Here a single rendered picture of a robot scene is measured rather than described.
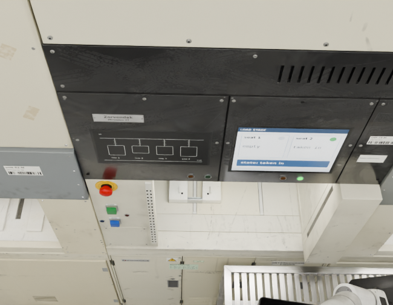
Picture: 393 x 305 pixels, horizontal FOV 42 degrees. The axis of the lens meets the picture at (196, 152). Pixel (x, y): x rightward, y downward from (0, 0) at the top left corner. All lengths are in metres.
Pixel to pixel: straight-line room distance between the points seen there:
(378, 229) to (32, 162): 1.18
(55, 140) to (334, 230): 0.94
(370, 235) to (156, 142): 0.95
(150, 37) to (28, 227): 1.24
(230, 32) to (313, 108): 0.32
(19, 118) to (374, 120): 0.87
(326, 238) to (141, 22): 1.08
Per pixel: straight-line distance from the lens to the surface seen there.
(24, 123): 1.35
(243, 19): 1.02
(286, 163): 1.44
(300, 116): 1.27
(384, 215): 1.82
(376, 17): 1.06
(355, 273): 2.19
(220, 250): 2.01
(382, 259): 2.21
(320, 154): 1.42
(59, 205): 1.72
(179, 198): 2.05
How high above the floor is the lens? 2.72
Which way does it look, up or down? 57 degrees down
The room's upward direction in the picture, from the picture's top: 3 degrees clockwise
